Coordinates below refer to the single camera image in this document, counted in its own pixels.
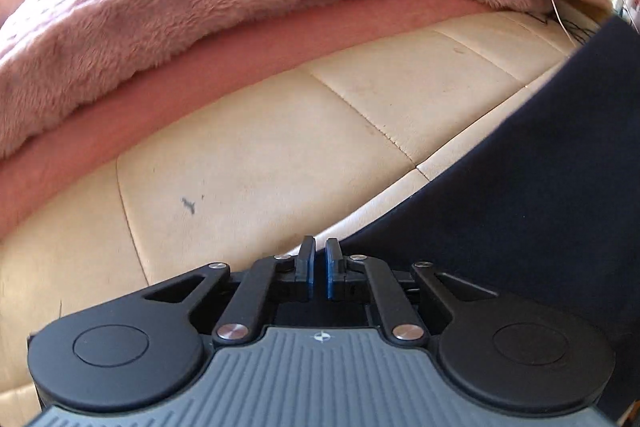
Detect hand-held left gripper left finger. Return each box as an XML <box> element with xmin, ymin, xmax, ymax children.
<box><xmin>142</xmin><ymin>235</ymin><xmax>317</xmax><ymax>348</ymax></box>

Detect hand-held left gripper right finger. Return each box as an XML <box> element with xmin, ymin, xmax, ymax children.
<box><xmin>325</xmin><ymin>236</ymin><xmax>499</xmax><ymax>348</ymax></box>

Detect dark navy pants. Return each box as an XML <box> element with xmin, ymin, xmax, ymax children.
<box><xmin>344</xmin><ymin>14</ymin><xmax>640</xmax><ymax>425</ymax></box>

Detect cream leather sofa cushion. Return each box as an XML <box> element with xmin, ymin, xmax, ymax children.
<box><xmin>0</xmin><ymin>2</ymin><xmax>603</xmax><ymax>410</ymax></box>

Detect salmon pink sheet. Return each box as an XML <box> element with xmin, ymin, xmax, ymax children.
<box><xmin>0</xmin><ymin>0</ymin><xmax>503</xmax><ymax>242</ymax></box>

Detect black tangled cord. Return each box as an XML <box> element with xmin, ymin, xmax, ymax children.
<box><xmin>525</xmin><ymin>9</ymin><xmax>602</xmax><ymax>46</ymax></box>

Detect thin white cable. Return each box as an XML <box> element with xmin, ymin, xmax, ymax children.
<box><xmin>544</xmin><ymin>0</ymin><xmax>577</xmax><ymax>44</ymax></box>

